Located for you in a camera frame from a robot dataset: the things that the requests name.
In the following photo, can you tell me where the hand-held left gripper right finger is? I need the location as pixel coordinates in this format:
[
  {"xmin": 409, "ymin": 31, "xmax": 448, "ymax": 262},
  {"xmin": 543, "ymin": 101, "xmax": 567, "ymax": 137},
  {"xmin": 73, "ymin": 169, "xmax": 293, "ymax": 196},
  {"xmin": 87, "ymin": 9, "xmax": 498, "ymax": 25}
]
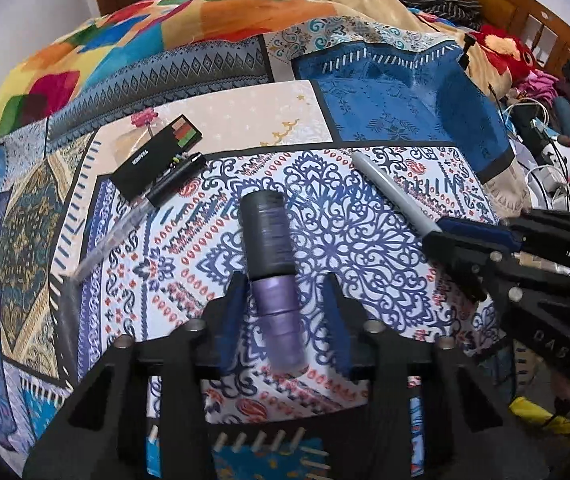
[{"xmin": 321, "ymin": 274, "xmax": 551, "ymax": 480}]

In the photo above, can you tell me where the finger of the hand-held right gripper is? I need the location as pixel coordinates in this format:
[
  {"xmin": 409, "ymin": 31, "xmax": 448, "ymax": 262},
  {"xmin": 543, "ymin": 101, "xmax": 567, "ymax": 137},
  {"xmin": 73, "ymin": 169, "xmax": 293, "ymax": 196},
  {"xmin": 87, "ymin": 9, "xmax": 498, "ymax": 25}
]
[
  {"xmin": 435, "ymin": 216, "xmax": 522, "ymax": 257},
  {"xmin": 421, "ymin": 230, "xmax": 496, "ymax": 305}
]

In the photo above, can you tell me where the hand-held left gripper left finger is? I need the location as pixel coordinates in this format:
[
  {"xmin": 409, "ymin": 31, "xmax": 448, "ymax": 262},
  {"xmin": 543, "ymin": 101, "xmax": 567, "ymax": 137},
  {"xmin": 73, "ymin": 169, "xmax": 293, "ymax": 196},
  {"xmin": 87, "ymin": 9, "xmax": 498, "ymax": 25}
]
[{"xmin": 22, "ymin": 271, "xmax": 248, "ymax": 480}]

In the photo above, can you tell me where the purple bottle with black cap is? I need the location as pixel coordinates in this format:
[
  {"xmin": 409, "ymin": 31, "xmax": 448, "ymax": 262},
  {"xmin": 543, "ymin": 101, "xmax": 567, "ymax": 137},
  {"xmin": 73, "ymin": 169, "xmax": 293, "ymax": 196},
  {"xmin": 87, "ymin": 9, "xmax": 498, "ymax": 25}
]
[{"xmin": 237, "ymin": 191, "xmax": 311, "ymax": 376}]

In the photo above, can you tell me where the grey marker pen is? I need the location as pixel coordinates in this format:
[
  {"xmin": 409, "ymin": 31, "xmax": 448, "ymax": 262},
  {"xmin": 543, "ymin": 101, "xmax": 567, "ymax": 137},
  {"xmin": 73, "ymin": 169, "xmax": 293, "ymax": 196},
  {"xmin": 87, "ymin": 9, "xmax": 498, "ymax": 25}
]
[{"xmin": 351, "ymin": 152, "xmax": 443, "ymax": 236}]

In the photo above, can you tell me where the yellow cloth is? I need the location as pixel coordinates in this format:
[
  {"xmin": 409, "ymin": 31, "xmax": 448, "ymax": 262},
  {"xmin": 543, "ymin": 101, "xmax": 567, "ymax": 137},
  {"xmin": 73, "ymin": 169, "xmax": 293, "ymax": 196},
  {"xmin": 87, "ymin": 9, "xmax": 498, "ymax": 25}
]
[{"xmin": 510, "ymin": 396, "xmax": 570, "ymax": 435}]

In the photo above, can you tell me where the panda plush toy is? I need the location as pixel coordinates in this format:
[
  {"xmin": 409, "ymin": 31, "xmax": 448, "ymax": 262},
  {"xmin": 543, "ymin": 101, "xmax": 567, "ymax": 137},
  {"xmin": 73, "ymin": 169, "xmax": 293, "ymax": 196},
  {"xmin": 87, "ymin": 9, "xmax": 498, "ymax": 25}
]
[{"xmin": 540, "ymin": 135, "xmax": 570, "ymax": 181}]

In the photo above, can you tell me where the clear pen with black cap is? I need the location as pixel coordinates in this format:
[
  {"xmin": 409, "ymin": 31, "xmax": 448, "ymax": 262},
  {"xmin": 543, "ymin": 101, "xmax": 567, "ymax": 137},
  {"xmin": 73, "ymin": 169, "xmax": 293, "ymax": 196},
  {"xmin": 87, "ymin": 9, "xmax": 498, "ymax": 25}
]
[{"xmin": 71, "ymin": 152, "xmax": 207, "ymax": 282}]

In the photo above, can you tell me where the patchwork blue printed blanket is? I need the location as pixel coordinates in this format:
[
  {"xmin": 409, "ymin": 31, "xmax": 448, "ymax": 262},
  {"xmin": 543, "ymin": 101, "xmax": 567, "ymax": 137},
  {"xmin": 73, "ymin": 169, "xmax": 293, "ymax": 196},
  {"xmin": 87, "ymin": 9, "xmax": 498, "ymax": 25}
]
[{"xmin": 0, "ymin": 15, "xmax": 516, "ymax": 480}]

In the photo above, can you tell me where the black flat box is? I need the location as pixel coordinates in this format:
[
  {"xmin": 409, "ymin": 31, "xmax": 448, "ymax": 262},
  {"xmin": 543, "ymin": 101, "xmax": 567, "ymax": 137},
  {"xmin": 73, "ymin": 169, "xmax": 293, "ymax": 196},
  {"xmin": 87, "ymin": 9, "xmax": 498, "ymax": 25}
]
[{"xmin": 110, "ymin": 116, "xmax": 203, "ymax": 197}]

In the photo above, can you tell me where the red plush toy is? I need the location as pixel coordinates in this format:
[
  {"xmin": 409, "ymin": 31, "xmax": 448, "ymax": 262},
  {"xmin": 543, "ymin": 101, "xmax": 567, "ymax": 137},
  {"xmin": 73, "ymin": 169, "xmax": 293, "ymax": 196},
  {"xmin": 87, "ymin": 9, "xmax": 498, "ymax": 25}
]
[{"xmin": 468, "ymin": 25, "xmax": 536, "ymax": 96}]

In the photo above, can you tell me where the clear wrapper with pink flower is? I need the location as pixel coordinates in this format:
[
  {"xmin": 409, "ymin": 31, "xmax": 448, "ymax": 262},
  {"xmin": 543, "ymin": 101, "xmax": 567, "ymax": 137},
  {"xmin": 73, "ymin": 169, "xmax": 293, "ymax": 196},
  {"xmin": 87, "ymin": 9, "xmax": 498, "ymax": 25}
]
[{"xmin": 115, "ymin": 109, "xmax": 166, "ymax": 152}]

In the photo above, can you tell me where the wooden bed headboard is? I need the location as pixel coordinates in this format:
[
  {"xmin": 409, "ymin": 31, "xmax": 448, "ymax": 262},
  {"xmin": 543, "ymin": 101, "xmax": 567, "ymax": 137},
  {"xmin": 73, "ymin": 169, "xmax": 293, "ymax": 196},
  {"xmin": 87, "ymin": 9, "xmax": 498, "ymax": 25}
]
[{"xmin": 448, "ymin": 0, "xmax": 570, "ymax": 91}]

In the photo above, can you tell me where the colourful patchwork quilt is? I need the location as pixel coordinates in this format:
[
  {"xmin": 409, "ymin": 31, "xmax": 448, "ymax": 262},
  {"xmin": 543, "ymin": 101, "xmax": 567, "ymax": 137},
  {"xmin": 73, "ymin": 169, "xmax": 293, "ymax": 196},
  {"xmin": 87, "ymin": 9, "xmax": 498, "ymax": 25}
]
[{"xmin": 0, "ymin": 0, "xmax": 471, "ymax": 153}]

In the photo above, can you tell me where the tangle of cables and chargers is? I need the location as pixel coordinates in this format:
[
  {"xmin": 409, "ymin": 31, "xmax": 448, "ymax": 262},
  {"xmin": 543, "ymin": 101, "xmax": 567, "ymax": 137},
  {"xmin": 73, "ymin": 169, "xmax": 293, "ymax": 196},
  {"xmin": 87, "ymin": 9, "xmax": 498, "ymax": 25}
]
[{"xmin": 502, "ymin": 95, "xmax": 570, "ymax": 211}]

